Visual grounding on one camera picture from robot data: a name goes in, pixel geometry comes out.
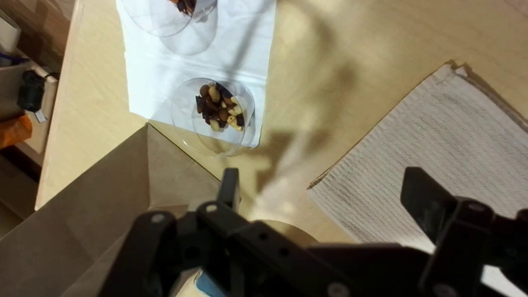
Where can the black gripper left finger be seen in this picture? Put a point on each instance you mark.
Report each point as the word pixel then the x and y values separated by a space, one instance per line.
pixel 227 188

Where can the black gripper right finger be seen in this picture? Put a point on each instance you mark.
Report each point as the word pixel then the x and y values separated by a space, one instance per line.
pixel 425 201

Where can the beige cloth towel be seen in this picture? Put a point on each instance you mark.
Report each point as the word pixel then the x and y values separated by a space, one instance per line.
pixel 453 127

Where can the clear cup with dried fruit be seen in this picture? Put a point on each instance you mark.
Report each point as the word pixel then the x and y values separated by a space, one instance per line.
pixel 184 26

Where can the brown paper shopping bag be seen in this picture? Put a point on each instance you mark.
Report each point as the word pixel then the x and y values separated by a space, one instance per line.
pixel 66 247

